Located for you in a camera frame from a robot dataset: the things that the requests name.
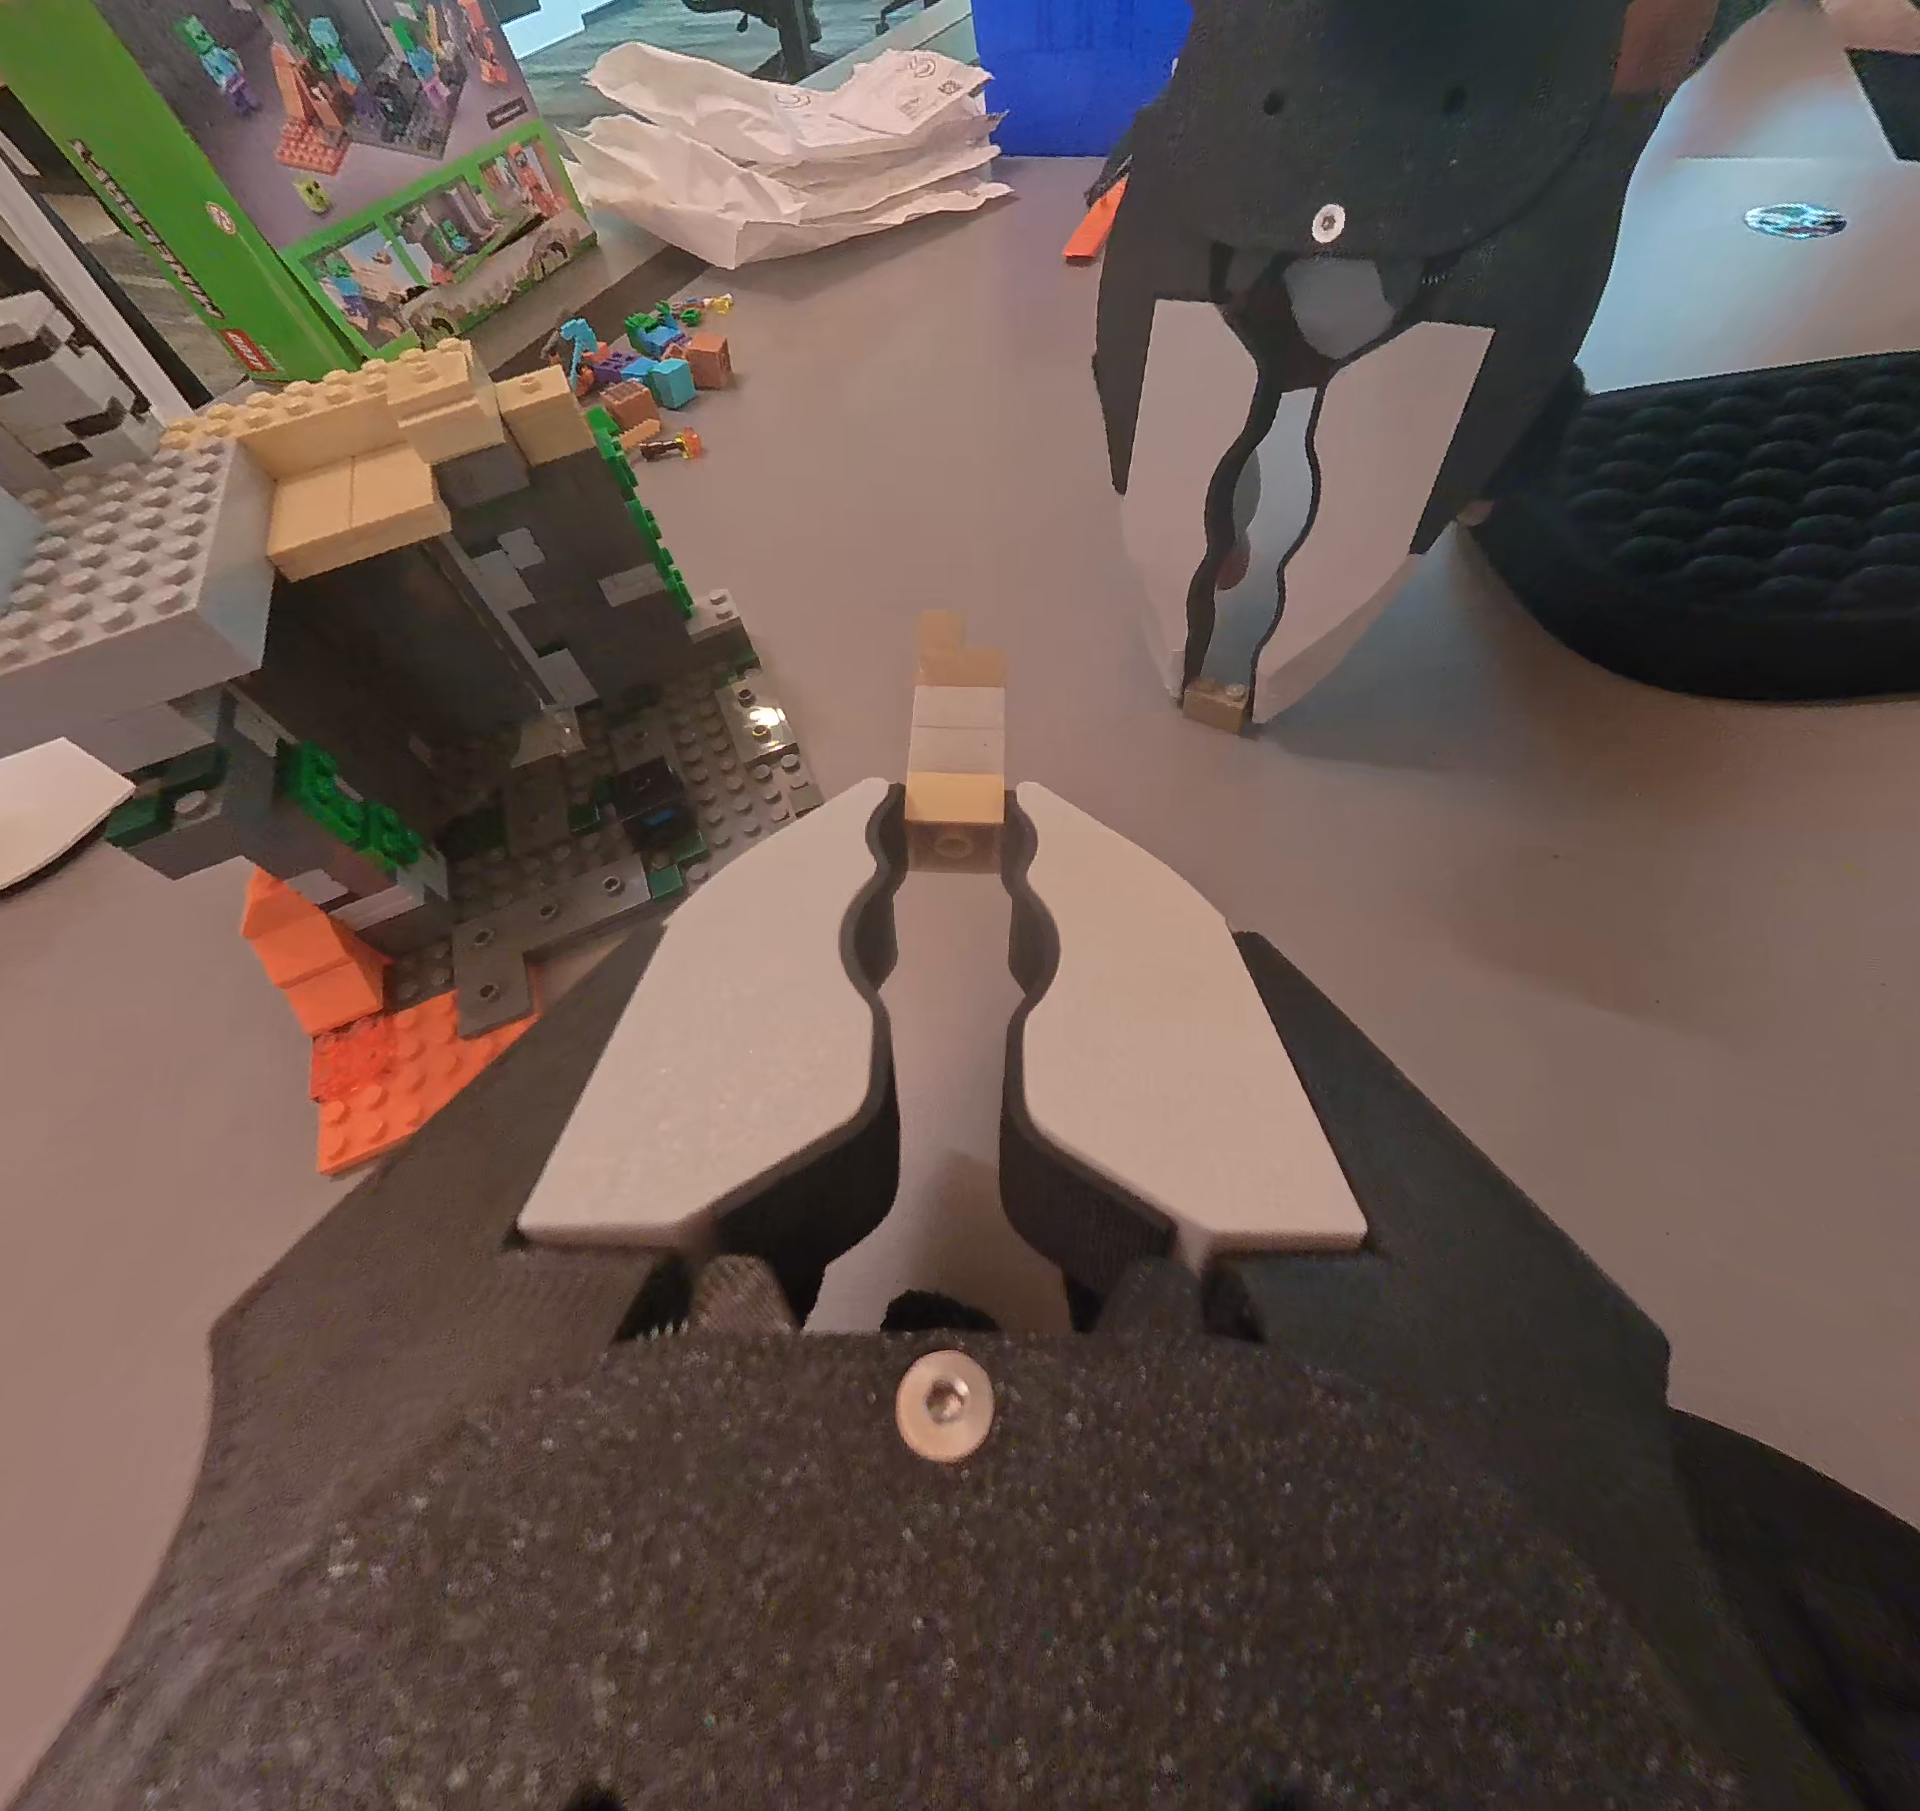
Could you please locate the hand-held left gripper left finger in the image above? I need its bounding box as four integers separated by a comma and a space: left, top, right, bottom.
517, 779, 907, 1316

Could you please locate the person's right hand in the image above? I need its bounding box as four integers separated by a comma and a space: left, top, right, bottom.
1614, 0, 1731, 97

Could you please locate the tan and grey brick column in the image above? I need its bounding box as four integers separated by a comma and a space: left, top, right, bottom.
904, 611, 1008, 877

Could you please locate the toy brick building model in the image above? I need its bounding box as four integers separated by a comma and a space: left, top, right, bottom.
0, 0, 828, 1177

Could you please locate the pile of loose coloured bricks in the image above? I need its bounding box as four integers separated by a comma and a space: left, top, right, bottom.
554, 293, 739, 469

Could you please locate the silver closed laptop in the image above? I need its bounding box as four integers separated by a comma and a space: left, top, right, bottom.
1574, 0, 1920, 395

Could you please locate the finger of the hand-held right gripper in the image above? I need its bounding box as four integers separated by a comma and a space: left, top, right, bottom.
1249, 319, 1502, 727
1117, 295, 1281, 709

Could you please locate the grey desk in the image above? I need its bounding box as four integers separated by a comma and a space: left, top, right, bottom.
0, 0, 1920, 1752

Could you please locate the black mesh wrist cushion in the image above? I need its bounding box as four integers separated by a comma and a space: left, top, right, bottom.
1476, 347, 1920, 703

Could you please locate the white rounded board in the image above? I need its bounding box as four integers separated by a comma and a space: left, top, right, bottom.
0, 737, 138, 893

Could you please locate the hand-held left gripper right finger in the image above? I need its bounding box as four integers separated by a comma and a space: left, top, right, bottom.
994, 783, 1370, 1316

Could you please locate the pile of white paper bags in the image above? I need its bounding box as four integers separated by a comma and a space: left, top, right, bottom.
567, 41, 1016, 269

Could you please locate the blue plastic bin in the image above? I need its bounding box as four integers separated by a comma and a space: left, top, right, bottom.
957, 0, 1198, 159

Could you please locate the toy set cardboard box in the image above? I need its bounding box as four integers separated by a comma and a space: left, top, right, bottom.
0, 0, 602, 387

